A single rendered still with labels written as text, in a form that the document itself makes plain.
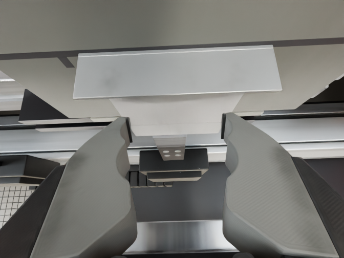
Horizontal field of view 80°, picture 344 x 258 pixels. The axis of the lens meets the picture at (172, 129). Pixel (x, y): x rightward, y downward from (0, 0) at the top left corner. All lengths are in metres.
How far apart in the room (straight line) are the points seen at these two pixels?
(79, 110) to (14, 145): 0.38
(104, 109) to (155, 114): 0.04
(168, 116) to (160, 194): 0.52
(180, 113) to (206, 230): 0.09
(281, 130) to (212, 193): 0.31
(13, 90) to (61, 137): 0.27
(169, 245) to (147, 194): 0.51
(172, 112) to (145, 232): 0.09
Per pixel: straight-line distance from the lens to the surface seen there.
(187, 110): 0.15
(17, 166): 0.46
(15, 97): 0.25
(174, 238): 0.17
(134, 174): 0.55
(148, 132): 0.21
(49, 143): 0.49
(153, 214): 0.68
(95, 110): 0.16
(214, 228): 0.17
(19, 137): 0.54
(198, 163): 0.36
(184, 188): 0.67
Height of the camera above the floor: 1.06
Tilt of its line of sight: 18 degrees down
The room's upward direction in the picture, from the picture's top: 178 degrees clockwise
